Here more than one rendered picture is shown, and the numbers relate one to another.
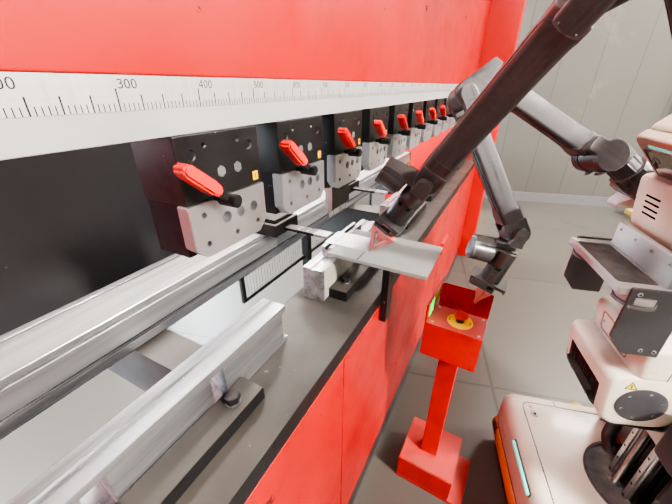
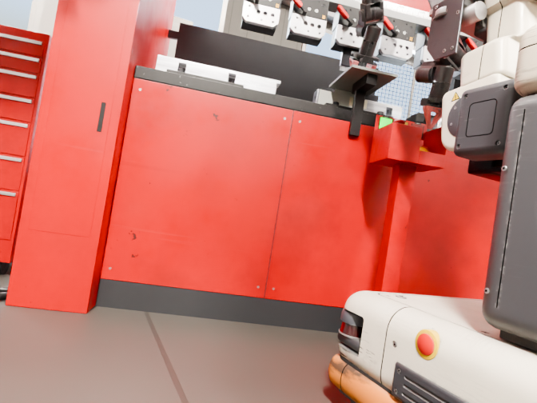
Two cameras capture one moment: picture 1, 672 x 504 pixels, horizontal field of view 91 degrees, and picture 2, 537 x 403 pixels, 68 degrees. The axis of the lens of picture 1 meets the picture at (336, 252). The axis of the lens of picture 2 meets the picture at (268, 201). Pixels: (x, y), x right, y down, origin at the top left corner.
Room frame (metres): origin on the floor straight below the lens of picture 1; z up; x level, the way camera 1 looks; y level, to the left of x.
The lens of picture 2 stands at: (-0.38, -1.20, 0.43)
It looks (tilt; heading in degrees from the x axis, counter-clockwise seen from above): 1 degrees up; 53
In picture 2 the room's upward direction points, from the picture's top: 9 degrees clockwise
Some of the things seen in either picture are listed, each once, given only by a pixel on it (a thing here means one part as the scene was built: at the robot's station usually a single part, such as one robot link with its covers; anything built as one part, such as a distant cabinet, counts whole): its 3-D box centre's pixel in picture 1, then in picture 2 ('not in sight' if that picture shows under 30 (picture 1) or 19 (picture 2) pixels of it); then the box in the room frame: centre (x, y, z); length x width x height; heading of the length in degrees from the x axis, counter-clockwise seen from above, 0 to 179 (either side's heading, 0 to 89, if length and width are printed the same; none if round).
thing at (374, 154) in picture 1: (366, 137); (393, 41); (1.01, -0.09, 1.26); 0.15 x 0.09 x 0.17; 152
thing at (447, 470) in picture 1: (435, 459); not in sight; (0.79, -0.40, 0.06); 0.25 x 0.20 x 0.12; 60
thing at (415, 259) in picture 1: (386, 251); (360, 81); (0.79, -0.14, 1.00); 0.26 x 0.18 x 0.01; 62
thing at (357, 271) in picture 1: (359, 270); (357, 114); (0.87, -0.07, 0.89); 0.30 x 0.05 x 0.03; 152
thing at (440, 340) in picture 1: (458, 319); (408, 140); (0.81, -0.38, 0.75); 0.20 x 0.16 x 0.18; 150
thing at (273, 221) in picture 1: (292, 224); not in sight; (0.93, 0.13, 1.01); 0.26 x 0.12 x 0.05; 62
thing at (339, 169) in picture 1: (334, 147); (351, 30); (0.83, 0.01, 1.26); 0.15 x 0.09 x 0.17; 152
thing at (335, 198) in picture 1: (337, 195); (352, 61); (0.86, 0.00, 1.13); 0.10 x 0.02 x 0.10; 152
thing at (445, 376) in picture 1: (440, 399); (393, 242); (0.81, -0.38, 0.39); 0.06 x 0.06 x 0.54; 60
